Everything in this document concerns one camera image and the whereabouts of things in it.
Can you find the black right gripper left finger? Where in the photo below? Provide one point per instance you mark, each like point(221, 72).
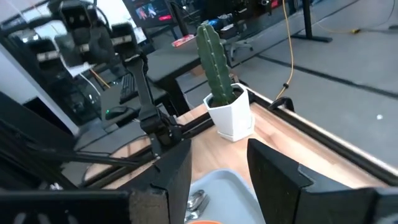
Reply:
point(174, 180)

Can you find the black desk leg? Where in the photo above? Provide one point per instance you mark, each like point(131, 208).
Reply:
point(308, 21)

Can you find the metal spoon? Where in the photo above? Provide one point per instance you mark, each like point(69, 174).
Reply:
point(196, 198)

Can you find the black keyboard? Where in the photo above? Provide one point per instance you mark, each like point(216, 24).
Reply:
point(128, 87)

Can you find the white faceted plant pot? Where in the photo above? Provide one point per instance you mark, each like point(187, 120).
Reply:
point(233, 118)

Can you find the black desk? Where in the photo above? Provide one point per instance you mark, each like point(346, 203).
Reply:
point(174, 62)

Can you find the black computer mouse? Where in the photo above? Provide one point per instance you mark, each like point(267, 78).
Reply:
point(115, 112)

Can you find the lit computer monitor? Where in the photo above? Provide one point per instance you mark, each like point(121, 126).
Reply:
point(149, 11)

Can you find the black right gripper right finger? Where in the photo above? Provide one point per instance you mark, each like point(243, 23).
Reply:
point(273, 186)

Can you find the grey office chair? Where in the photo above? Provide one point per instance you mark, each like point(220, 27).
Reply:
point(237, 45)

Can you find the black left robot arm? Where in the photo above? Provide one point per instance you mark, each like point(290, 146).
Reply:
point(144, 90)

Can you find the red flat packet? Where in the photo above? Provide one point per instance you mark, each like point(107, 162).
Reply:
point(183, 40)

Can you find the green cactus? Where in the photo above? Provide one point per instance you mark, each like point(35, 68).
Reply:
point(214, 62)

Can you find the grey rectangular tray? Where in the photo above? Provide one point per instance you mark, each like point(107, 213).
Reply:
point(227, 199)

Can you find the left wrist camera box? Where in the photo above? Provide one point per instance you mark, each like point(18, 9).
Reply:
point(76, 15)

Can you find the black table clamp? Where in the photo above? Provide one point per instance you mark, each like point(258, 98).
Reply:
point(281, 102)

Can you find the black rig frame strut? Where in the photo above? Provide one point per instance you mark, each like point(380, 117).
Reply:
point(93, 158)

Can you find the orange plastic cup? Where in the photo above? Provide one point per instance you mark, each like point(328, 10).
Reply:
point(205, 222)

